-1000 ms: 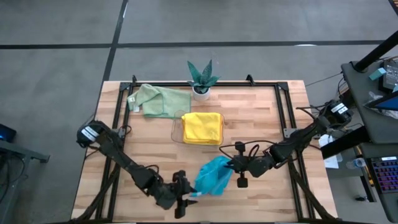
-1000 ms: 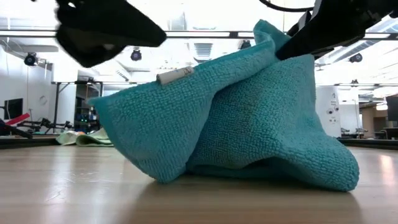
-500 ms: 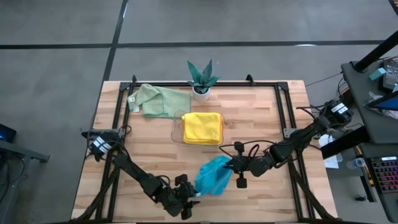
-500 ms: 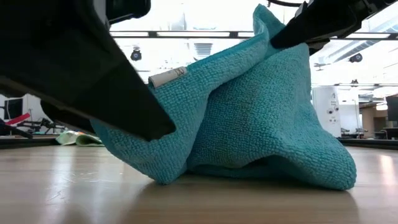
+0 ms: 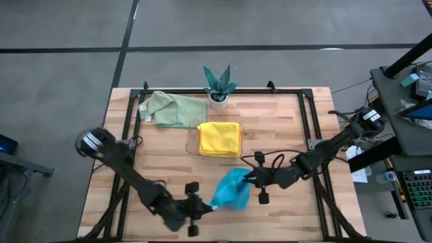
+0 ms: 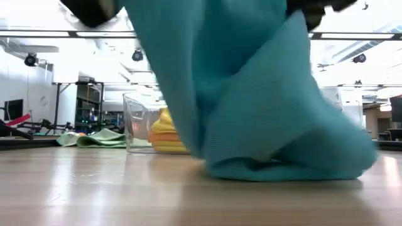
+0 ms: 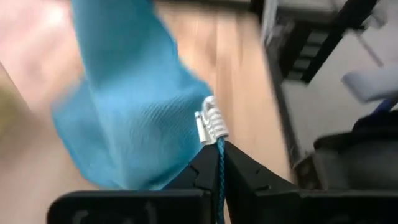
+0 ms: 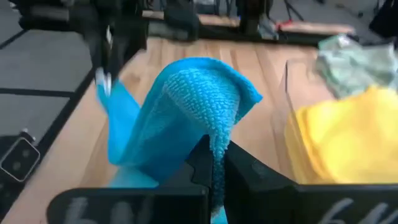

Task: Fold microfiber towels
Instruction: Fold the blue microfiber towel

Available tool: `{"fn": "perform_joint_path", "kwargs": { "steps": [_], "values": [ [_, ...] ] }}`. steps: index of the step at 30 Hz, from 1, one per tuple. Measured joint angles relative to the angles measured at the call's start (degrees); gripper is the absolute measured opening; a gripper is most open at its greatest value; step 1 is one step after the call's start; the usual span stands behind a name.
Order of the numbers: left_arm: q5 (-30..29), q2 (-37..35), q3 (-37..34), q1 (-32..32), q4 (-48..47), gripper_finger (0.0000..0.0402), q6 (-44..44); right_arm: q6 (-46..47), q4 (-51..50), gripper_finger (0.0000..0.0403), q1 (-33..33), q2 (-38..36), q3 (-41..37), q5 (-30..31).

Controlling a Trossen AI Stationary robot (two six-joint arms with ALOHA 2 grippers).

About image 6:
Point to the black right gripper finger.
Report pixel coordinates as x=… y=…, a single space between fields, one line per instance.
x=312 y=15

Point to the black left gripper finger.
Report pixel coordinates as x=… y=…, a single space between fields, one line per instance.
x=91 y=12

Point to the blue microfiber towel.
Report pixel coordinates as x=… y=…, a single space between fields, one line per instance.
x=251 y=110

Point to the green microfiber towel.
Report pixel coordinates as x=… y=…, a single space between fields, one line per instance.
x=100 y=139

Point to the yellow microfiber towel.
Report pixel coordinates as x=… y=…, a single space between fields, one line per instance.
x=163 y=124
x=169 y=147

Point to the orange microfiber towel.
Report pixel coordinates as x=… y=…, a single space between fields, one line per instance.
x=163 y=137

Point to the small black robot arm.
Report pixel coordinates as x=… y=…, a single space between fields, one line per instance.
x=44 y=125

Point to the black linear ceiling light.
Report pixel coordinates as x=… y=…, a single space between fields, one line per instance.
x=47 y=34

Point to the black ceiling spotlight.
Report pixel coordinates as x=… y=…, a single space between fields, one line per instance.
x=359 y=58
x=30 y=59
x=137 y=55

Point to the white pillar cabinet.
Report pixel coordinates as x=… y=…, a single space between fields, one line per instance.
x=333 y=97

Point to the black equipment rack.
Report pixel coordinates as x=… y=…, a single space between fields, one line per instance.
x=89 y=106

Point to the clear plastic bin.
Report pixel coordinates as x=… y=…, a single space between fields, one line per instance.
x=138 y=125

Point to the black monitor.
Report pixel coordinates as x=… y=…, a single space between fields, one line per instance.
x=396 y=110
x=14 y=108

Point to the black workstation frame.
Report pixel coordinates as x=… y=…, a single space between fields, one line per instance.
x=57 y=106

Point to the black aluminium rig frame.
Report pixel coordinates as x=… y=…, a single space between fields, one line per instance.
x=28 y=142

